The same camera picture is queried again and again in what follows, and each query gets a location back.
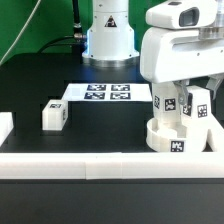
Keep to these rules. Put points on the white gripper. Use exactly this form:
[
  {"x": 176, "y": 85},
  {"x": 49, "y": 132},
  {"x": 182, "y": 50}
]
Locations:
[{"x": 179, "y": 55}]

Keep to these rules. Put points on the white front fence bar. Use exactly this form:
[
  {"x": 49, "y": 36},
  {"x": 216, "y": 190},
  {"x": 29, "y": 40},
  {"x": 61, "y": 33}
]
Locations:
[{"x": 93, "y": 166}]

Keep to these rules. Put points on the black cable horizontal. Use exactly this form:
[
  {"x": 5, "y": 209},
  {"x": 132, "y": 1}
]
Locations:
[{"x": 77, "y": 40}]

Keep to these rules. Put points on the white round stool seat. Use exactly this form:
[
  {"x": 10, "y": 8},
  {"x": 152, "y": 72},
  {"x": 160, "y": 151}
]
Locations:
[{"x": 174, "y": 137}]

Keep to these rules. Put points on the white AprilTag marker sheet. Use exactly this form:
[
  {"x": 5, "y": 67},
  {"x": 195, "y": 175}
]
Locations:
[{"x": 108, "y": 92}]

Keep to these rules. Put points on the white left fence block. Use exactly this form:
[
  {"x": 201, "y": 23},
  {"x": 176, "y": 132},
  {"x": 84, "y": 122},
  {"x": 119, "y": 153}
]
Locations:
[{"x": 6, "y": 125}]

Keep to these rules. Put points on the black cable vertical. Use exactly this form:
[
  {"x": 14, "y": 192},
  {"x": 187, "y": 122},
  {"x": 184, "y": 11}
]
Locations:
[{"x": 76, "y": 15}]

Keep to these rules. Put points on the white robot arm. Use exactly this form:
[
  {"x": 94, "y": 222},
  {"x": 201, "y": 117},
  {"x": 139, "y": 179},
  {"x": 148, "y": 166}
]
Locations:
[{"x": 110, "y": 39}]

